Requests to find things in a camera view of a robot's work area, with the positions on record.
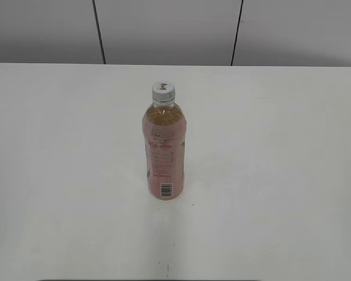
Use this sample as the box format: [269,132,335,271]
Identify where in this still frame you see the pink label oolong tea bottle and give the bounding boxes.
[142,102,187,200]

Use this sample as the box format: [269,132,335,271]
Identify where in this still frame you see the white bottle cap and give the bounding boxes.
[152,81,176,104]

